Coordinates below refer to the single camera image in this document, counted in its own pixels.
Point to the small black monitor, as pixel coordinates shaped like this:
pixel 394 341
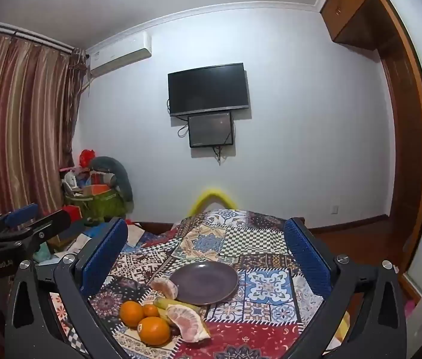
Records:
pixel 211 129

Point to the white curtain rail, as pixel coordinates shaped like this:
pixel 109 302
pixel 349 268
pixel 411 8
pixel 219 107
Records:
pixel 27 37

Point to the yellow banana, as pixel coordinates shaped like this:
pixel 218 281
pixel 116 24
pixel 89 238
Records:
pixel 177 303
pixel 164 316

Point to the wooden overhead cabinet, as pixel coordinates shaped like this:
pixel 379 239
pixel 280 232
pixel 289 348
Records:
pixel 349 3

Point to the black wall television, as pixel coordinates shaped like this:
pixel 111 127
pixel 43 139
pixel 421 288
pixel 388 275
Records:
pixel 207 88

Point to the orange box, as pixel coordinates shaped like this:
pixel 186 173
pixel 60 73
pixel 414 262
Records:
pixel 96 189

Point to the dark wooden bed frame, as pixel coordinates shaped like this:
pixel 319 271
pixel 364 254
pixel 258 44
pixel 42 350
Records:
pixel 158 228

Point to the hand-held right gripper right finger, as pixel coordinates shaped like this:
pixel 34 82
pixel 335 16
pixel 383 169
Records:
pixel 306 258

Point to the small tangerine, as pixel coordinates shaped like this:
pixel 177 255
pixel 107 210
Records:
pixel 151 310

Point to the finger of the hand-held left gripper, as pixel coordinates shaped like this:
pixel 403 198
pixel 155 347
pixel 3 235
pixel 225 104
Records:
pixel 48 224
pixel 21 215

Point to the brown wooden door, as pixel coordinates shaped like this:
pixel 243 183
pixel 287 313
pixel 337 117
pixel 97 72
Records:
pixel 405 138

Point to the white air conditioner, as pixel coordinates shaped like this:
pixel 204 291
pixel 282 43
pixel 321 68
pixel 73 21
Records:
pixel 121 58

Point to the peeled pomelo piece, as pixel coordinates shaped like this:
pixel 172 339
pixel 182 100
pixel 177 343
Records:
pixel 164 288

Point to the striped brown curtain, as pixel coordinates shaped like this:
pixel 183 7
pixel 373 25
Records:
pixel 16 119

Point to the patchwork printed blanket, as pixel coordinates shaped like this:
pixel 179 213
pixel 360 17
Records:
pixel 267 288

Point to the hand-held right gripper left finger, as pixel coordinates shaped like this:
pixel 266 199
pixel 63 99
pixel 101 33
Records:
pixel 102 260

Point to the yellow curved tube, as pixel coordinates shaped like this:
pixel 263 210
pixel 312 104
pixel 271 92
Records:
pixel 211 194

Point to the green bag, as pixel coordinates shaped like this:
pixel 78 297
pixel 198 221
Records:
pixel 102 205

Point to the red bag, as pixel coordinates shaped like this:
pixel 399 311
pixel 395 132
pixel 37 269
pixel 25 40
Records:
pixel 87 157

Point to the white wall outlet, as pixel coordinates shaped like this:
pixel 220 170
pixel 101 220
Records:
pixel 334 209

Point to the large orange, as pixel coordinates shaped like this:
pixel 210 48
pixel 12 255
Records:
pixel 154 332
pixel 131 313

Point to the brown bowl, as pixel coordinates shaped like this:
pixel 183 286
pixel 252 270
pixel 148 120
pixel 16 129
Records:
pixel 207 282

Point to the sweet potato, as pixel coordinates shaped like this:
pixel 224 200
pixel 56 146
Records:
pixel 188 323

